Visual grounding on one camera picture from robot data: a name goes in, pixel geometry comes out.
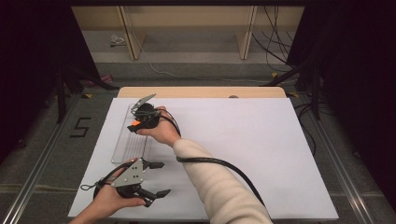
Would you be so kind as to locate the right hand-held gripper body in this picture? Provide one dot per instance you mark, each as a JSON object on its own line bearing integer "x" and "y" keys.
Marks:
{"x": 148, "y": 116}

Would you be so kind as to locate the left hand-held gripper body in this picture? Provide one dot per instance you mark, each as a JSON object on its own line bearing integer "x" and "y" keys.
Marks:
{"x": 132, "y": 175}

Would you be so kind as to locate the orange ball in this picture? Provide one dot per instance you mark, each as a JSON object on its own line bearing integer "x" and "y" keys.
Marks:
{"x": 135, "y": 123}

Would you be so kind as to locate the clear plastic tray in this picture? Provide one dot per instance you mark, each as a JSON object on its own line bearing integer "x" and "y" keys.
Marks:
{"x": 130, "y": 147}

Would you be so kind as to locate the person's right hand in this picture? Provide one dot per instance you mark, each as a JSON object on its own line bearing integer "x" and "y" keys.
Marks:
{"x": 165, "y": 130}

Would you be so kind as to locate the person's left hand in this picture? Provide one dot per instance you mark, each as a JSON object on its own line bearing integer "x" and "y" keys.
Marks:
{"x": 109, "y": 202}

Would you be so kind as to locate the pink object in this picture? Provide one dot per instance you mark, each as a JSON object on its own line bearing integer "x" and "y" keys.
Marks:
{"x": 102, "y": 79}

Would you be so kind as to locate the wooden table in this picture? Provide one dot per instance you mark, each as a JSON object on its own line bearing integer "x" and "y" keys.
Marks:
{"x": 199, "y": 92}

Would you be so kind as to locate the black stand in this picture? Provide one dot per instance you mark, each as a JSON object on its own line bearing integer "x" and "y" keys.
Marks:
{"x": 62, "y": 93}
{"x": 314, "y": 87}

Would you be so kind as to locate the small grey scrap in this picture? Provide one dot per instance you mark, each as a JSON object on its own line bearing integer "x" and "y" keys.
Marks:
{"x": 117, "y": 40}

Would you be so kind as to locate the white board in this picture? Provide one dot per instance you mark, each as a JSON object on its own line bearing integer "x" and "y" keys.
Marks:
{"x": 249, "y": 140}

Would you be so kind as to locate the wooden shelf unit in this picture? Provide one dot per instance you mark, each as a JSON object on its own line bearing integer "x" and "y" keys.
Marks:
{"x": 186, "y": 18}

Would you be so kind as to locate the metal floor rail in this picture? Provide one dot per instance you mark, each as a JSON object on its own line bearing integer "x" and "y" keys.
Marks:
{"x": 339, "y": 168}
{"x": 37, "y": 174}

